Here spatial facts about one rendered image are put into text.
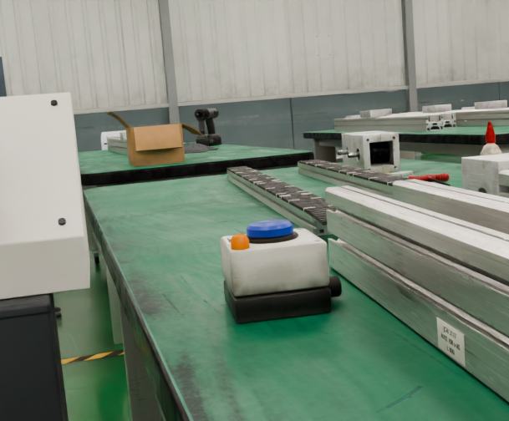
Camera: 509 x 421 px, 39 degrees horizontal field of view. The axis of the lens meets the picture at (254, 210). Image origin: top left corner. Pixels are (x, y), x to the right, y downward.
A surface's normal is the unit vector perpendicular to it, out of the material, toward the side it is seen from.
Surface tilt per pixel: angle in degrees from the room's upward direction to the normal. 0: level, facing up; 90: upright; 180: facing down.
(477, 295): 90
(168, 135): 63
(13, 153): 42
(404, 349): 0
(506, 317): 90
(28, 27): 90
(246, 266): 90
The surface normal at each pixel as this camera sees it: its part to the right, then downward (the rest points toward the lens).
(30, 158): 0.09, -0.66
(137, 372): 0.26, 0.11
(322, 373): -0.08, -0.99
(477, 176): -0.98, 0.10
